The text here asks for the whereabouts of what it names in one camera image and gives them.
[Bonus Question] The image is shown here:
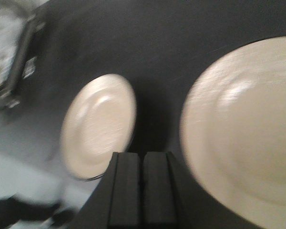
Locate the beige round plate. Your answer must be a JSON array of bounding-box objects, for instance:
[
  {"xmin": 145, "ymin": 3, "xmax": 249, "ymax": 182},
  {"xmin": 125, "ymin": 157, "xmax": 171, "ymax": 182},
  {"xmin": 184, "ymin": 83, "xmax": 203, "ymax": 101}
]
[
  {"xmin": 60, "ymin": 73, "xmax": 137, "ymax": 180},
  {"xmin": 180, "ymin": 36, "xmax": 286, "ymax": 229}
]

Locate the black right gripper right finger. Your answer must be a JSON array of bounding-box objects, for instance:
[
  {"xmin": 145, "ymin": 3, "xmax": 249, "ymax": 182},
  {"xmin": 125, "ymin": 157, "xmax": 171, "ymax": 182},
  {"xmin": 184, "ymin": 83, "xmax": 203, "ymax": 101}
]
[{"xmin": 143, "ymin": 152, "xmax": 198, "ymax": 229}]

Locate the stainless steel machine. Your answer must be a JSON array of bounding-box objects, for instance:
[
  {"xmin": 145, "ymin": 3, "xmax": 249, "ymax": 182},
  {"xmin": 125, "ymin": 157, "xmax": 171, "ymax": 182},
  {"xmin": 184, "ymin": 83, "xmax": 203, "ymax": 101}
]
[{"xmin": 0, "ymin": 0, "xmax": 44, "ymax": 110}]

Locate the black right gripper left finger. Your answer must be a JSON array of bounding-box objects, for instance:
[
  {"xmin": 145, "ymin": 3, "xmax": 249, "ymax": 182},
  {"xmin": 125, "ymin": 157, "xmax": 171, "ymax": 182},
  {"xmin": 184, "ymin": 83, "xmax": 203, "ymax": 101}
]
[{"xmin": 71, "ymin": 153, "xmax": 141, "ymax": 229}]

